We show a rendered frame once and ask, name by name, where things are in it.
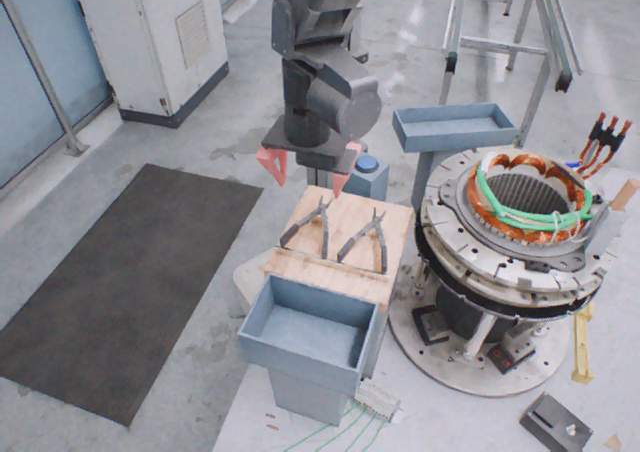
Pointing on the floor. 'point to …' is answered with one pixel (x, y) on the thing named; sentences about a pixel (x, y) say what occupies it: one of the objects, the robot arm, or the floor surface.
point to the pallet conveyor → (555, 51)
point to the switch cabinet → (155, 40)
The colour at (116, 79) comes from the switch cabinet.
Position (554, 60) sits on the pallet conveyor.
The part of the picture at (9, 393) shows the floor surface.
